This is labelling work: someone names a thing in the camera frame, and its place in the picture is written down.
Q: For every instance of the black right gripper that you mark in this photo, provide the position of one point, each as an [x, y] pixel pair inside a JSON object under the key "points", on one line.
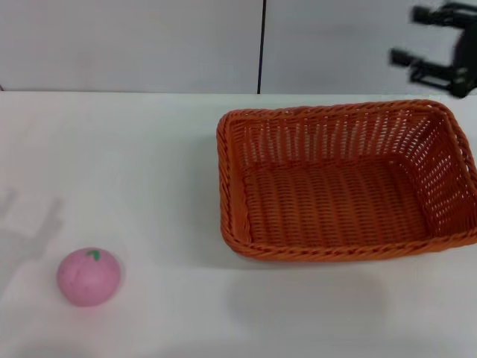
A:
{"points": [[466, 59]]}

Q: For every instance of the orange woven plastic basket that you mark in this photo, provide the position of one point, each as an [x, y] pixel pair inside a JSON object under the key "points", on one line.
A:
{"points": [[335, 201]]}

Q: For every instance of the pink peach toy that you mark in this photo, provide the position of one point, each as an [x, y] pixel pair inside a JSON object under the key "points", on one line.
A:
{"points": [[88, 279]]}

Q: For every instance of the black vertical wall strip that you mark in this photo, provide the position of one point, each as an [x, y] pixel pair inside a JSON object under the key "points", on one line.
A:
{"points": [[261, 44]]}

